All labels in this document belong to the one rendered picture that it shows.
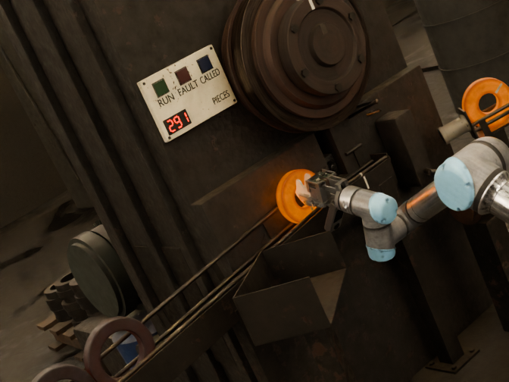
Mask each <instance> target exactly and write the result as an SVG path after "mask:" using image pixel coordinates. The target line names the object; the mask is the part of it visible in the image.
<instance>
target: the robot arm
mask: <svg viewBox="0 0 509 382"><path fill-rule="evenodd" d="M326 171H327V172H330V173H332V174H328V173H326ZM295 194H296V195H297V197H299V198H300V200H301V201H302V202H303V203H304V204H305V205H308V206H312V207H318V208H325V207H327V206H329V211H328V214H327V217H326V223H325V226H324V229H325V230H326V231H329V230H330V231H331V232H333V231H334V230H335V229H337V228H338V227H340V225H341V222H342V217H343V214H344V212H346V213H349V214H353V215H355V216H358V217H361V218H362V223H363V228H364V236H365V240H366V247H367V251H368V255H369V257H370V258H371V259H372V260H374V261H388V260H390V259H392V258H393V257H394V256H395V250H396V247H395V244H396V243H398V242H399V241H400V240H402V239H403V238H404V237H406V236H407V235H408V234H409V233H410V232H412V231H413V230H415V229H416V228H417V227H419V226H420V225H422V224H423V223H424V222H426V221H427V220H429V219H430V218H431V217H433V216H434V215H436V214H437V213H439V212H440V211H441V210H443V209H444V208H446V207H449V208H450V209H452V210H455V211H464V210H467V209H468V208H470V209H472V210H473V211H475V212H477V213H478V214H480V215H484V214H489V213H491V214H493V215H494V216H496V217H497V218H499V219H501V220H503V221H504V222H506V223H507V224H509V148H508V147H507V145H506V144H505V143H504V142H502V141H501V140H499V139H497V138H495V137H490V136H485V137H481V138H478V139H475V140H474V141H472V142H471V143H470V144H468V145H467V146H465V147H464V148H462V150H460V151H459V152H457V153H456V154H454V155H453V156H451V157H450V158H447V159H446V160H445V161H444V163H443V164H441V165H440V166H439V167H438V169H437V170H436V173H435V177H434V181H433V182H431V183H430V184H429V185H428V186H426V187H425V188H423V189H422V190H421V191H419V192H418V193H417V194H416V195H414V196H413V197H411V198H410V199H409V200H407V201H405V202H404V203H403V204H402V205H401V206H399V207H398V204H397V202H396V201H395V199H394V198H392V197H391V196H388V195H386V194H384V193H377V192H374V191H370V190H368V189H363V188H360V187H357V186H349V185H348V181H347V179H345V178H341V177H337V176H336V172H334V171H328V170H325V169H322V172H321V171H319V172H318V173H316V174H315V175H314V176H312V177H311V176H310V174H305V175H304V185H303V184H302V182H301V181H300V180H296V191H295Z"/></svg>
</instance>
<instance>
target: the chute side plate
mask: <svg viewBox="0 0 509 382"><path fill-rule="evenodd" d="M363 177H365V178H366V181H367V183H368V186H369V189H368V188H367V185H366V183H365V181H364V178H363ZM390 177H392V179H393V180H394V182H395V185H396V184H398V181H397V178H396V176H395V173H394V171H393V169H392V166H391V164H390V161H389V159H388V158H387V159H386V160H385V161H383V162H382V163H380V164H378V165H377V166H376V167H375V168H373V169H372V170H370V171H369V172H367V173H366V174H365V175H364V176H362V177H360V178H359V179H357V180H356V181H355V182H353V183H352V184H350V185H349V186H357V187H360V188H363V189H368V190H370V191H374V192H377V193H381V192H382V191H381V189H380V187H379V185H380V184H381V183H383V182H385V181H386V180H388V179H389V178H390ZM328 211H329V206H327V207H325V208H322V209H320V210H319V211H318V213H316V214H315V215H314V216H313V217H312V218H311V219H310V220H309V221H307V222H306V223H305V224H304V225H303V226H301V227H300V228H299V229H298V230H297V231H295V232H294V233H293V234H292V235H291V236H290V237H289V238H288V239H287V240H286V241H285V242H283V243H282V244H286V243H290V242H293V241H296V240H300V239H303V238H306V237H309V236H313V235H316V234H319V233H323V232H326V230H325V229H324V226H325V223H326V217H327V214H328ZM353 217H354V215H353V214H349V213H346V212H344V214H343V217H342V222H341V225H340V227H338V228H337V229H335V230H334V231H333V232H331V233H332V235H334V234H335V233H336V232H337V231H338V230H339V229H341V228H342V227H343V226H344V225H345V224H346V223H347V222H348V221H350V220H351V219H352V218H353ZM282 244H281V245H282ZM244 278H245V276H244V277H243V278H242V279H241V280H240V281H239V282H238V283H237V284H236V285H235V286H233V287H232V288H231V289H230V290H229V291H227V292H226V293H225V294H224V295H223V296H221V297H220V298H219V299H218V300H217V301H216V302H215V303H214V304H213V305H212V306H211V307H210V308H208V309H207V310H206V311H205V312H204V313H202V314H201V315H200V316H199V317H198V318H196V319H195V320H194V321H193V322H192V323H191V324H190V325H189V326H188V327H187V328H186V329H184V330H183V331H182V332H181V333H180V334H178V335H177V336H176V337H175V338H174V339H173V340H171V341H170V342H169V343H168V344H167V345H166V346H165V347H164V348H163V349H162V350H161V351H159V352H158V353H157V354H156V355H155V356H153V357H152V358H151V359H150V360H149V361H148V362H146V363H145V364H144V365H143V366H142V367H141V368H140V369H139V370H138V371H137V372H136V373H134V374H133V375H132V376H131V377H130V378H128V379H127V380H126V381H125V382H172V381H173V380H174V379H176V378H177V377H178V376H179V375H180V374H181V373H182V372H183V371H185V370H186V369H187V368H188V367H189V366H190V365H191V364H192V363H193V362H194V361H195V360H196V359H197V358H198V357H199V356H201V355H202V354H203V353H204V352H205V351H206V350H207V349H209V348H210V347H211V346H212V345H213V344H214V343H215V342H217V341H218V340H219V339H220V338H221V337H222V336H223V335H224V334H225V333H226V332H227V331H228V330H229V329H230V328H231V327H233V326H234V325H235V324H236V323H237V322H238V321H239V319H238V317H237V315H236V312H235V310H236V309H237V307H236V305H235V303H234V301H233V297H234V295H235V294H236V291H237V290H238V288H239V287H240V285H241V283H242V282H243V280H244Z"/></svg>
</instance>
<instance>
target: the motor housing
mask: <svg viewBox="0 0 509 382"><path fill-rule="evenodd" d="M448 210H449V212H450V213H451V215H452V216H453V217H454V218H455V219H456V220H457V221H460V222H461V223H462V225H463V227H464V230H465V233H466V235H467V238H468V240H469V243H470V246H471V248H472V250H473V254H474V256H475V258H476V261H477V264H478V265H479V269H480V271H481V274H482V277H483V279H484V281H485V283H486V286H487V289H488V291H489V295H490V296H491V299H492V302H493V304H494V307H495V310H496V312H497V314H498V317H499V320H500V322H501V325H502V327H503V330H504V331H507V332H509V232H508V230H507V226H506V224H505V222H504V221H503V220H501V219H499V218H497V217H496V216H494V215H493V214H491V213H489V214H484V215H480V214H478V213H477V212H475V211H473V210H472V209H470V208H468V209H467V210H464V211H455V210H452V209H450V208H449V207H448Z"/></svg>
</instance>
